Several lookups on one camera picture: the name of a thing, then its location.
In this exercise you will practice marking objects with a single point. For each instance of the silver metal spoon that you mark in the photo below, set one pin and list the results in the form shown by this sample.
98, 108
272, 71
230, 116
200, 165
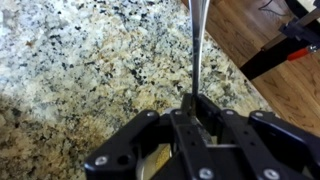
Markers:
199, 33

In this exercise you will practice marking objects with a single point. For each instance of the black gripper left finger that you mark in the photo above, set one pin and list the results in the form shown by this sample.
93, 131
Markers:
113, 160

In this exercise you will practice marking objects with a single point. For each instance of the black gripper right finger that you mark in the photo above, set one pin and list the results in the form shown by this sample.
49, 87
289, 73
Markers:
283, 140

